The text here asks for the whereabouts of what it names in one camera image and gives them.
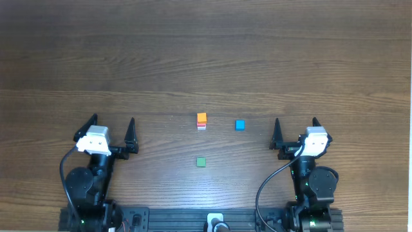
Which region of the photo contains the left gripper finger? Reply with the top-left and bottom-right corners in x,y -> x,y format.
73,113 -> 98,143
124,117 -> 140,153

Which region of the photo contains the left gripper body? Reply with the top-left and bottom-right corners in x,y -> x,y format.
108,145 -> 140,160

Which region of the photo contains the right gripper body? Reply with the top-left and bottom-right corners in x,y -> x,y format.
276,141 -> 305,160

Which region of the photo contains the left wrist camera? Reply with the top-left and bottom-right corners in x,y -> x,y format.
76,125 -> 113,157

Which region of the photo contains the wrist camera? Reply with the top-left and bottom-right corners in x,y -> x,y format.
298,126 -> 330,158
76,125 -> 113,157

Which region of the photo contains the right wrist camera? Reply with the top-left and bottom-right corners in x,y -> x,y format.
298,126 -> 330,158

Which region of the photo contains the mounting rail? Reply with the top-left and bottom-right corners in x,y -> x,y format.
59,206 -> 344,232

